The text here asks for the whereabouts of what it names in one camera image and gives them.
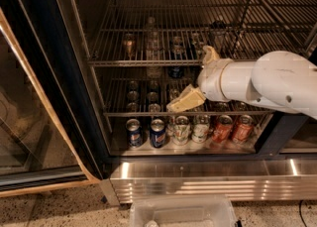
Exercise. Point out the top wire shelf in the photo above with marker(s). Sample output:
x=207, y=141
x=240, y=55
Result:
x=254, y=27

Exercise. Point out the middle wire shelf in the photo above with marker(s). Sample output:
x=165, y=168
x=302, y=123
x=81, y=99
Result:
x=128, y=91

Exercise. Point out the orange soda can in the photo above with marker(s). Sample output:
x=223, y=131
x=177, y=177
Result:
x=243, y=129
x=222, y=130

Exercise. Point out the green can middle shelf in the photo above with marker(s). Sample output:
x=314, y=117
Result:
x=196, y=46

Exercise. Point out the right blue Pepsi can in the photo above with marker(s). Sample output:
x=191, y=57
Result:
x=157, y=133

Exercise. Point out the left green white can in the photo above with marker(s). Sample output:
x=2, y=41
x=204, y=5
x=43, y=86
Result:
x=181, y=130

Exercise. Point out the dark fridge centre mullion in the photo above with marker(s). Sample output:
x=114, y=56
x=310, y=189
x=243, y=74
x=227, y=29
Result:
x=280, y=132

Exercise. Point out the right orange soda can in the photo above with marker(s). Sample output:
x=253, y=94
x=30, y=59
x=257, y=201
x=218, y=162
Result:
x=243, y=129

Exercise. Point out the wire shelf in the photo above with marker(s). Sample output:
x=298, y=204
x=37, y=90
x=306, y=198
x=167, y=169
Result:
x=128, y=91
x=254, y=27

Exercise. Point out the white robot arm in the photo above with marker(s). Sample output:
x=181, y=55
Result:
x=236, y=83

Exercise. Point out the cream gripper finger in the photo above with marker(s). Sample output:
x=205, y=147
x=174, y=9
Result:
x=189, y=98
x=210, y=55

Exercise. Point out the stainless fridge base panel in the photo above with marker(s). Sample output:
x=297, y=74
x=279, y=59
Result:
x=253, y=180

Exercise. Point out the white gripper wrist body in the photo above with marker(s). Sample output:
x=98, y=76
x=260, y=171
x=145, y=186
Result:
x=210, y=79

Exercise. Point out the brown bottle middle shelf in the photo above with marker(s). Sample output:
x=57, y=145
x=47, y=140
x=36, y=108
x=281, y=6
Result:
x=129, y=44

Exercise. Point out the left blue Pepsi can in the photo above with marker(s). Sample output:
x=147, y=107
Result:
x=134, y=133

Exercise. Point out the blue pepsi can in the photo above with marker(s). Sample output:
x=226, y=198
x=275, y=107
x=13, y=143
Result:
x=157, y=133
x=134, y=133

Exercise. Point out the dark cola bottle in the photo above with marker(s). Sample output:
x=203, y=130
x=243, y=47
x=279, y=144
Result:
x=218, y=33

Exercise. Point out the open glass fridge door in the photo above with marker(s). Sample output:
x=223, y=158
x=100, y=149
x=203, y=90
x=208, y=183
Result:
x=50, y=137

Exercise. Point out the clear water bottle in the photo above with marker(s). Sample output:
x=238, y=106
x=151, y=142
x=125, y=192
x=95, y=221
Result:
x=153, y=49

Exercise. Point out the blue can middle shelf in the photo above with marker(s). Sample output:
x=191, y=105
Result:
x=176, y=53

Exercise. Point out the clear plastic bin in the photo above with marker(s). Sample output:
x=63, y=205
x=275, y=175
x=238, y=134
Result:
x=184, y=211

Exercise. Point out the left orange soda can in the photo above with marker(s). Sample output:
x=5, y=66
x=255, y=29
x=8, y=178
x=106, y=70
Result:
x=222, y=130

